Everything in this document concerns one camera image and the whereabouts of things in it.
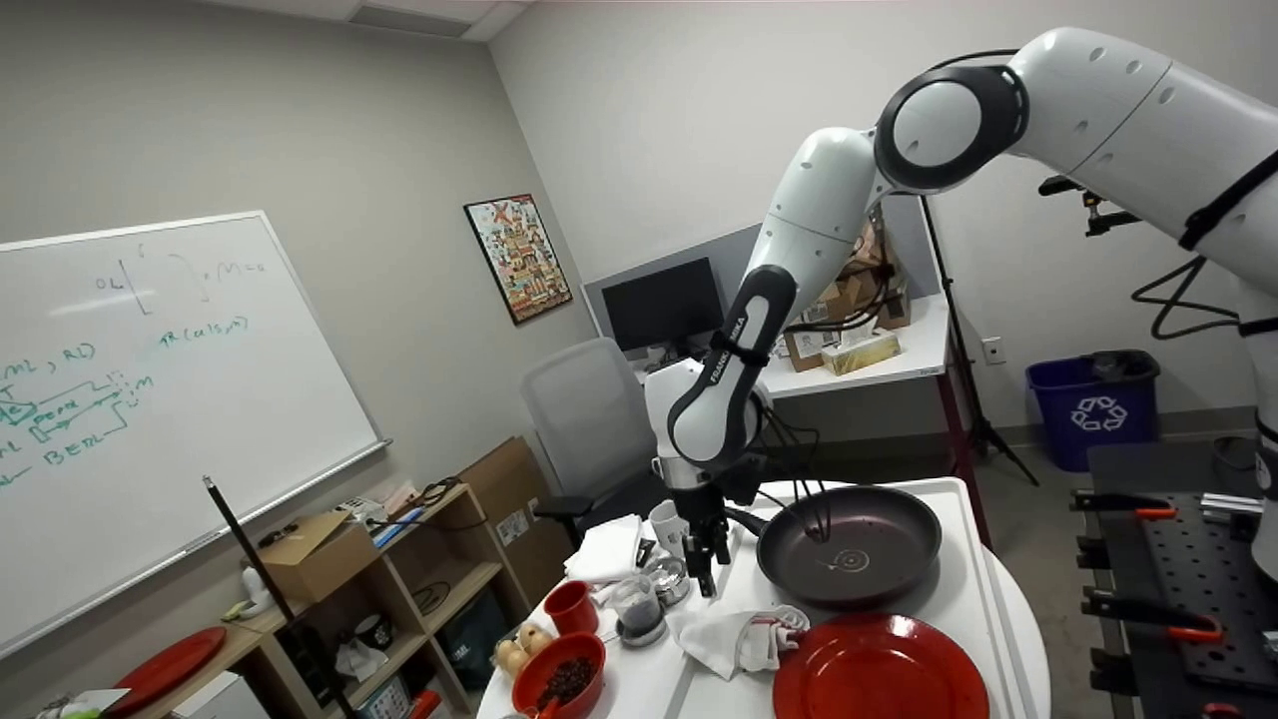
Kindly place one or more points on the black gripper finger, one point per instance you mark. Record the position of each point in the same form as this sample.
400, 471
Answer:
707, 586
690, 557

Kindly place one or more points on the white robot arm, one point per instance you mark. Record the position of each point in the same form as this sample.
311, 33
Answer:
1113, 118

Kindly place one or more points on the red mug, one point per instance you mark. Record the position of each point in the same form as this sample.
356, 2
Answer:
574, 610

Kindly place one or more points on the black camera on stand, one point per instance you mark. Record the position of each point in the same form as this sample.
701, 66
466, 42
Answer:
1053, 186

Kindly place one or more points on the black tripod stand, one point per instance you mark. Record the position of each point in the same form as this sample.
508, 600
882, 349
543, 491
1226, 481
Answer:
993, 433

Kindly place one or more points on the framed poster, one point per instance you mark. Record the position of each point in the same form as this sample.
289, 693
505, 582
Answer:
521, 255

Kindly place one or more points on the grey office chair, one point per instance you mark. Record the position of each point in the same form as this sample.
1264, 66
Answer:
591, 428

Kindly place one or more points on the computer monitor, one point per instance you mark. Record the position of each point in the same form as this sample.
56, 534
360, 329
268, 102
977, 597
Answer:
665, 308

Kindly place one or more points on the black pole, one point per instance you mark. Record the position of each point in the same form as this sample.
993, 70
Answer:
296, 629

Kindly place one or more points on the whiteboard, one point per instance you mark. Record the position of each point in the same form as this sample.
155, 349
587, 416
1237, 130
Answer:
155, 385

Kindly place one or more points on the round white table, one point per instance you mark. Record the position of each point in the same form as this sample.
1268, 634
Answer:
971, 600

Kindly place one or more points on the wooden shelf unit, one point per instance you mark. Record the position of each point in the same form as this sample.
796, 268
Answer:
385, 629

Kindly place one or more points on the cardboard box on shelf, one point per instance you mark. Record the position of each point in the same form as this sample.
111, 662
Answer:
317, 557

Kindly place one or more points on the blue recycling bin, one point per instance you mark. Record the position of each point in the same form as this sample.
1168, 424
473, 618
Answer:
1089, 401

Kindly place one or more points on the red plate on shelf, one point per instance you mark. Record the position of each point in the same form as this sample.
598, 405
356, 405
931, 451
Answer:
171, 670

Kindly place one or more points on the white desk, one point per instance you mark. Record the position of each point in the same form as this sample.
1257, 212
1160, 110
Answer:
930, 352

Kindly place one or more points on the dark frying pan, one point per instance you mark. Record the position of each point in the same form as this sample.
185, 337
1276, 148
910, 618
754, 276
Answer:
854, 549

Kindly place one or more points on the red bowl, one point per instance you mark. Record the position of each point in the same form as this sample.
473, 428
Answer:
563, 680

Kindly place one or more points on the black workbench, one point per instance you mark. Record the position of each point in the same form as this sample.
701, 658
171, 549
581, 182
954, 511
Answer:
1182, 610

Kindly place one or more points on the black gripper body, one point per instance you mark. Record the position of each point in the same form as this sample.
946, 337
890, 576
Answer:
701, 493

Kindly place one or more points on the white towel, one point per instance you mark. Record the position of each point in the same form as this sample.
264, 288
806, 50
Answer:
739, 642

